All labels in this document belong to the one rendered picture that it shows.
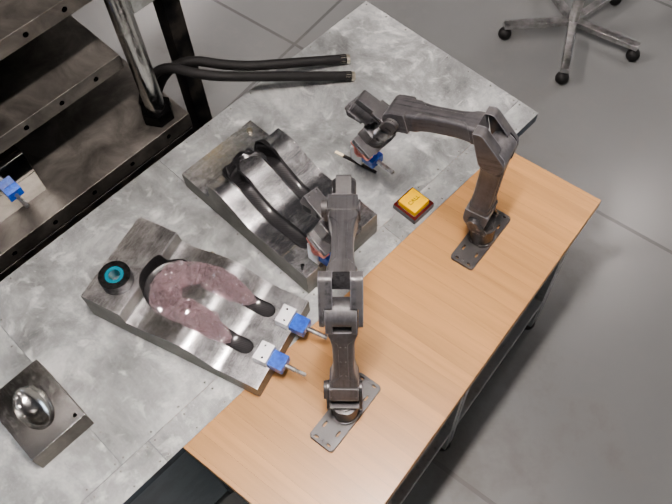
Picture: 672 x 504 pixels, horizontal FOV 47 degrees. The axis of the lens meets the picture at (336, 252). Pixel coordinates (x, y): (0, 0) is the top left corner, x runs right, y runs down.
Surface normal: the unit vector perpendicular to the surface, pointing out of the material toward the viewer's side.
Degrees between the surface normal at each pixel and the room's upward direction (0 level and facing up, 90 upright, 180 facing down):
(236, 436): 0
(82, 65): 0
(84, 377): 0
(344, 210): 14
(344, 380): 74
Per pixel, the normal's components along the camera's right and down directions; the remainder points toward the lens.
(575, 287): -0.04, -0.49
